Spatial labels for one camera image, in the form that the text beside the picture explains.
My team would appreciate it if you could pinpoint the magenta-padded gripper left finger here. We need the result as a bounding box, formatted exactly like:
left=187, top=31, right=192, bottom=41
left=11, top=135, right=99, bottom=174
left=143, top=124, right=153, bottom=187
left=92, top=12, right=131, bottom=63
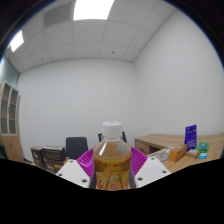
left=55, top=148, right=98, bottom=190

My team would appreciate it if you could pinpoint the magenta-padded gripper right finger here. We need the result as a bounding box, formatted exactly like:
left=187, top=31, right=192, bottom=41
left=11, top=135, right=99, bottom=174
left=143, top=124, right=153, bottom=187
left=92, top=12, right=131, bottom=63
left=128, top=147, right=172, bottom=189

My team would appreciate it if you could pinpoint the amber drink bottle white cap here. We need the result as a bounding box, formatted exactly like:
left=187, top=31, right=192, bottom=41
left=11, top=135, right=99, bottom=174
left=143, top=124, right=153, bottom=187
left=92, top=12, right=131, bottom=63
left=92, top=120, right=133, bottom=192

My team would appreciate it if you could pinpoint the round grey pad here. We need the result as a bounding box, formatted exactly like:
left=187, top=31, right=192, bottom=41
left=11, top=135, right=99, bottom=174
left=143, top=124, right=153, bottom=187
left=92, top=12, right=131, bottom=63
left=149, top=148, right=174, bottom=163

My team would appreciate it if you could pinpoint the black padded office chair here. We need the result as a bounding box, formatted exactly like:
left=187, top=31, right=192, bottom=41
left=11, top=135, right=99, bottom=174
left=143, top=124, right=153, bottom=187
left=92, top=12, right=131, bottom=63
left=65, top=136, right=89, bottom=160

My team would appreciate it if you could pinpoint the black flat box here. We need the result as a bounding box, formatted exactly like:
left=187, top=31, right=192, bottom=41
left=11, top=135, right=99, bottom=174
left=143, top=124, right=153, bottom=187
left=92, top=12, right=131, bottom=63
left=42, top=145, right=66, bottom=162

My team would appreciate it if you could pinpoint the wooden side desk unit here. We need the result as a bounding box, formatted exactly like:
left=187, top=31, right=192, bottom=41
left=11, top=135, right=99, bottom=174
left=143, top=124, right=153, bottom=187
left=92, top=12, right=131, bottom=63
left=134, top=133, right=188, bottom=156

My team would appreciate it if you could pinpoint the orange cardboard box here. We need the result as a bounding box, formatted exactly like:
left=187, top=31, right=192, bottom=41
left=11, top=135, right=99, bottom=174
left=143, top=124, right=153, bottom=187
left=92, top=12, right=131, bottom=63
left=168, top=143, right=188, bottom=163

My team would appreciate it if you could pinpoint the tall dark brown box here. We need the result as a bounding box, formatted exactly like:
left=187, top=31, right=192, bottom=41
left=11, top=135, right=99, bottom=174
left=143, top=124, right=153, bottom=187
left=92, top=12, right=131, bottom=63
left=30, top=145, right=46, bottom=168

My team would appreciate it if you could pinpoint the small tan box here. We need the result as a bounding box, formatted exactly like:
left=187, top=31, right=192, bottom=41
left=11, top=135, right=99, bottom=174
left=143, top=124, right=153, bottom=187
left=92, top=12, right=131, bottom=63
left=185, top=149, right=201, bottom=158

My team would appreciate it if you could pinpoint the tall blue box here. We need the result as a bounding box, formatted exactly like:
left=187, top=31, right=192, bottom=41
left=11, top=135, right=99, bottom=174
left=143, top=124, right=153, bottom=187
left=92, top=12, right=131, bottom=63
left=184, top=124, right=198, bottom=152

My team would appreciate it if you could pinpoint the wooden glass-door shelf cabinet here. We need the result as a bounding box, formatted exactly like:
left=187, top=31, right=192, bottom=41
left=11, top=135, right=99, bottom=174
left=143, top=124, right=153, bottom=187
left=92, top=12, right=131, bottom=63
left=0, top=80, right=25, bottom=163

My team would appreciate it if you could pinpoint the small rectangular ceiling light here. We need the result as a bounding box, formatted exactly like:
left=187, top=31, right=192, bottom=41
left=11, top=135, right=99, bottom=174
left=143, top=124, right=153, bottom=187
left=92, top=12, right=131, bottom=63
left=9, top=29, right=25, bottom=53

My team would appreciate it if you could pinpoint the ceiling air vent grille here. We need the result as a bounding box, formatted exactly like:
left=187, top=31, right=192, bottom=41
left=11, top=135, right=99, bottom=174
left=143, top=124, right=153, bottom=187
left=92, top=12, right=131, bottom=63
left=43, top=1, right=73, bottom=29

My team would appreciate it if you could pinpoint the large rectangular ceiling light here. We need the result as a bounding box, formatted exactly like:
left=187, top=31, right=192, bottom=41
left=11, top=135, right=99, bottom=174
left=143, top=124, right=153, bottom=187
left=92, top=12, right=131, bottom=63
left=73, top=0, right=115, bottom=21

